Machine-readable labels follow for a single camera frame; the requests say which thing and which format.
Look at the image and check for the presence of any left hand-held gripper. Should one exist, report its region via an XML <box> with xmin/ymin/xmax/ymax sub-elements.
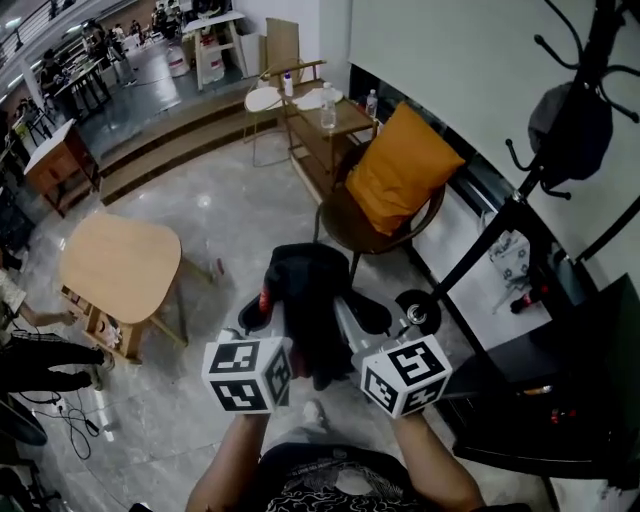
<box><xmin>201</xmin><ymin>301</ymin><xmax>294</xmax><ymax>415</ymax></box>

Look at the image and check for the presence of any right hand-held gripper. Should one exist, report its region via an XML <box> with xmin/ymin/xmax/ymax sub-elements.
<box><xmin>333</xmin><ymin>294</ymin><xmax>454</xmax><ymax>420</ymax></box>

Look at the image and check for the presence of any black clothing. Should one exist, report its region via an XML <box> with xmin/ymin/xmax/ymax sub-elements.
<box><xmin>238</xmin><ymin>242</ymin><xmax>392</xmax><ymax>392</ymax></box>

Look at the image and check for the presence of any black metal coat rack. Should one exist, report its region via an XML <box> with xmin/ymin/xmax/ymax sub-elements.
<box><xmin>394</xmin><ymin>0</ymin><xmax>640</xmax><ymax>337</ymax></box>

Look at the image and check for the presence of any person's left forearm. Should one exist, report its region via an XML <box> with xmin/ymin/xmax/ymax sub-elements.
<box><xmin>186</xmin><ymin>411</ymin><xmax>275</xmax><ymax>512</ymax></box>

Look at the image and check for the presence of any person's right forearm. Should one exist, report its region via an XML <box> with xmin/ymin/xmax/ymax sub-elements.
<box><xmin>393</xmin><ymin>410</ymin><xmax>487</xmax><ymax>512</ymax></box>

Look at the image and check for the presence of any person's shoe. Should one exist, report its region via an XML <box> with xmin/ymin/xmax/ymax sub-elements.
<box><xmin>301</xmin><ymin>398</ymin><xmax>330</xmax><ymax>432</ymax></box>

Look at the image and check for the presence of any person's black printed shirt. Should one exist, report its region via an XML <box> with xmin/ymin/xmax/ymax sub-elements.
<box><xmin>257</xmin><ymin>441</ymin><xmax>419</xmax><ymax>512</ymax></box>

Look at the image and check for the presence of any black side table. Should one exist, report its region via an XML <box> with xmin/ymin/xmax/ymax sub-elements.
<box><xmin>438</xmin><ymin>272</ymin><xmax>640</xmax><ymax>506</ymax></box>

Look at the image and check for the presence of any light wooden low table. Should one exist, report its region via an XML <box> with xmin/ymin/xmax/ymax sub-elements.
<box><xmin>58</xmin><ymin>213</ymin><xmax>217</xmax><ymax>362</ymax></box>

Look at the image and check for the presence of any white floral plastic bag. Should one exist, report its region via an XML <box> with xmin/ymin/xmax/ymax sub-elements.
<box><xmin>478</xmin><ymin>211</ymin><xmax>532</xmax><ymax>315</ymax></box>

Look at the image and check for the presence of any dark brown round chair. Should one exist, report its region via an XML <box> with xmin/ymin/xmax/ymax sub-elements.
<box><xmin>313</xmin><ymin>143</ymin><xmax>447</xmax><ymax>282</ymax></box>

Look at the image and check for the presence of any orange cushion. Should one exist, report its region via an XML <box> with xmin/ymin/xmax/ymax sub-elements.
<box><xmin>344</xmin><ymin>102</ymin><xmax>467</xmax><ymax>237</ymax></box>

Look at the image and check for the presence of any wooden shelf cart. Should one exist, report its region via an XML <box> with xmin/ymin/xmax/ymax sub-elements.
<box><xmin>281</xmin><ymin>79</ymin><xmax>380</xmax><ymax>202</ymax></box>

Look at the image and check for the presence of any wooden cabinet with white top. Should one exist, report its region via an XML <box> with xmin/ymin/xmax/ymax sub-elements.
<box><xmin>23</xmin><ymin>118</ymin><xmax>102</xmax><ymax>219</ymax></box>

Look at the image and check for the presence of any dark grey hat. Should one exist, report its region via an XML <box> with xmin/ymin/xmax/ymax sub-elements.
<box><xmin>527</xmin><ymin>82</ymin><xmax>614</xmax><ymax>182</ymax></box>

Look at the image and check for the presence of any large water jug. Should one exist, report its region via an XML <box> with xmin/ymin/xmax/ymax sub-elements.
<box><xmin>166</xmin><ymin>42</ymin><xmax>192</xmax><ymax>79</ymax></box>
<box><xmin>199</xmin><ymin>39</ymin><xmax>227</xmax><ymax>85</ymax></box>

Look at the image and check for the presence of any cardboard sheet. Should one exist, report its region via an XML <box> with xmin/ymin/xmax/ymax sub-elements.
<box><xmin>264</xmin><ymin>17</ymin><xmax>301</xmax><ymax>81</ymax></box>

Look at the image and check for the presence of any white tall table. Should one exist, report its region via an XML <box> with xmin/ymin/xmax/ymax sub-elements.
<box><xmin>181</xmin><ymin>10</ymin><xmax>249</xmax><ymax>92</ymax></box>

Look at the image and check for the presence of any black floor cable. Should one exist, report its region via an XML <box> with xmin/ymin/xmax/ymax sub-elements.
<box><xmin>18</xmin><ymin>388</ymin><xmax>102</xmax><ymax>461</ymax></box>

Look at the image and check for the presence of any gold frame white seat chair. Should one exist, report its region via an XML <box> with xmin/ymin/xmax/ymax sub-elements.
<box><xmin>243</xmin><ymin>59</ymin><xmax>327</xmax><ymax>169</ymax></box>

